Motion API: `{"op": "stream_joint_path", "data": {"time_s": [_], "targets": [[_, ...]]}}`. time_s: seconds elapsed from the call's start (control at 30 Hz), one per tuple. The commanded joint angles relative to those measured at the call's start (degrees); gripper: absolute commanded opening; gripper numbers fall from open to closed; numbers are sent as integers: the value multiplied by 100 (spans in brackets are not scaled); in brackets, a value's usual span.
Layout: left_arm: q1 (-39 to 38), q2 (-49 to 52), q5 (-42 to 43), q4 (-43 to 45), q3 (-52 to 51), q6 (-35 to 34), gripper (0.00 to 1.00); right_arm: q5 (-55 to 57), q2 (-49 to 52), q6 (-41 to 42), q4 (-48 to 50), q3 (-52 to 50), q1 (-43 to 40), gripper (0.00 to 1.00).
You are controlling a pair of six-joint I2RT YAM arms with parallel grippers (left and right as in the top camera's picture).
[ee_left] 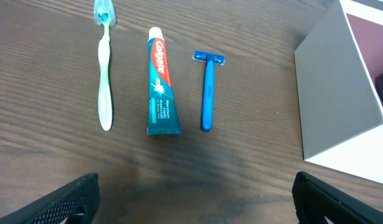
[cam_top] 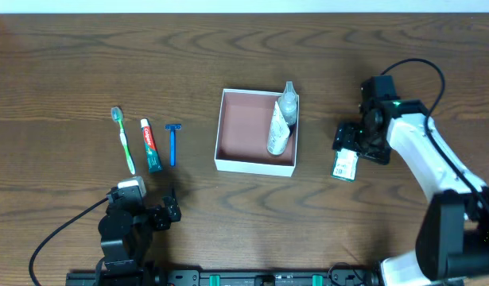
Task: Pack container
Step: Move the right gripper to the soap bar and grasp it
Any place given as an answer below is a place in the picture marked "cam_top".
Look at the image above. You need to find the black left cable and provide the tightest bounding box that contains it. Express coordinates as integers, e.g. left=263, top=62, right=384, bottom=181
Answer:
left=28, top=197, right=110, bottom=286

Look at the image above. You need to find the white cosmetic tube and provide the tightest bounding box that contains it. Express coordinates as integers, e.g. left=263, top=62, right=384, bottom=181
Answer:
left=267, top=102, right=290, bottom=156

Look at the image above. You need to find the green white toothbrush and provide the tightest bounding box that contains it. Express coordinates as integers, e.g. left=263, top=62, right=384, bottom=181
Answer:
left=111, top=106, right=136, bottom=175

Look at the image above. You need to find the black right cable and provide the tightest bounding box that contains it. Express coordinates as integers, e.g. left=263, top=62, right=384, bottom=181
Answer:
left=381, top=58, right=489, bottom=227

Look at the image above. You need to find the green white soap packet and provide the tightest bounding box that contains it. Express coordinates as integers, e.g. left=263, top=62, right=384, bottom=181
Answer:
left=331, top=149, right=359, bottom=182

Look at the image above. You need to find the white box with pink interior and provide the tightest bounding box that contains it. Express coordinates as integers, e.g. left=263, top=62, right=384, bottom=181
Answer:
left=214, top=88, right=299, bottom=177

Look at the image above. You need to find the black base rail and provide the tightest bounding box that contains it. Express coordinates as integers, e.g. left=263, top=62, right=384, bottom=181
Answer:
left=65, top=268, right=381, bottom=286

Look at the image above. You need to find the red green toothpaste tube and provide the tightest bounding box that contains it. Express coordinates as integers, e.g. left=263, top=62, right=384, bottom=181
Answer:
left=140, top=118, right=163, bottom=173

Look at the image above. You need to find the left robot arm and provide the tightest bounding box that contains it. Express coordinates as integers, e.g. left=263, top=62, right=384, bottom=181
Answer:
left=98, top=186, right=181, bottom=282

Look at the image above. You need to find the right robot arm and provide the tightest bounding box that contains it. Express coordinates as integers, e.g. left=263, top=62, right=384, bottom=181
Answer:
left=332, top=75, right=489, bottom=285

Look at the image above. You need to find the black cable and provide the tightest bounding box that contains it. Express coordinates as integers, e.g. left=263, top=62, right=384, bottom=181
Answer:
left=381, top=58, right=489, bottom=227
left=28, top=197, right=110, bottom=286

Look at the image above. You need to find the clear spray bottle dark liquid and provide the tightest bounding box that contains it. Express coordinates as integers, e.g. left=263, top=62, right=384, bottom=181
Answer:
left=278, top=81, right=298, bottom=131

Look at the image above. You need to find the blue disposable razor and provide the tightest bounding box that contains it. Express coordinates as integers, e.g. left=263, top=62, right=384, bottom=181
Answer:
left=165, top=124, right=182, bottom=167

